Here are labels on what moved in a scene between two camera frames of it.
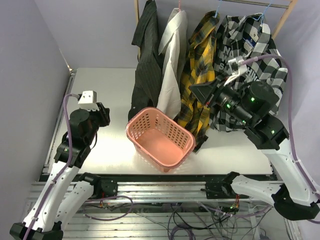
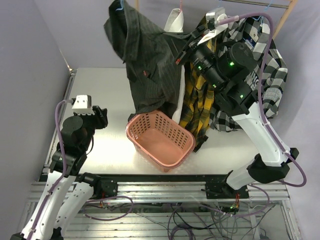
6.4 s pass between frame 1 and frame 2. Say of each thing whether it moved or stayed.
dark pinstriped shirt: moved
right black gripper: moved
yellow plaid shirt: stayed
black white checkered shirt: stayed
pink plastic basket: stayed
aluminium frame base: stayed
